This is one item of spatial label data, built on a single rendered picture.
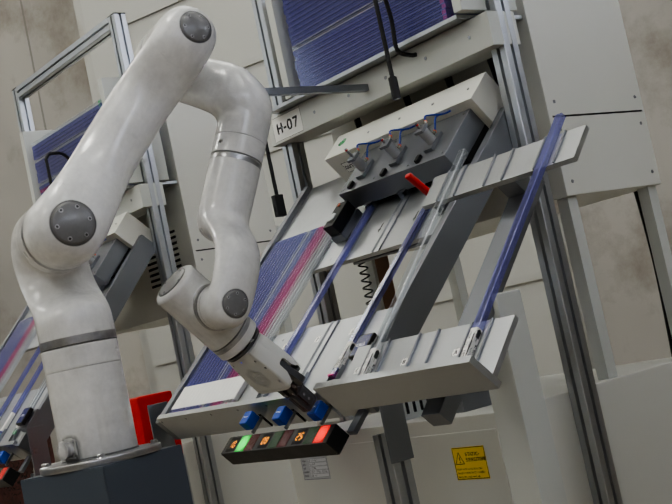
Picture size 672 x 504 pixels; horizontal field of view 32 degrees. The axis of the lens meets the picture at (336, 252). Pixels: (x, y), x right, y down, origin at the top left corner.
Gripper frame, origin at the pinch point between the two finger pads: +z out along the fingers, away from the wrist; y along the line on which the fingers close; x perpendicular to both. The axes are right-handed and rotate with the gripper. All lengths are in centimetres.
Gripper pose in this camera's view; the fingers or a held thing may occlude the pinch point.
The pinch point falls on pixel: (303, 398)
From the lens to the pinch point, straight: 207.8
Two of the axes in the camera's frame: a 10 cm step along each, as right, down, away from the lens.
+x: 4.3, -7.4, 5.2
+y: 6.0, -1.9, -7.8
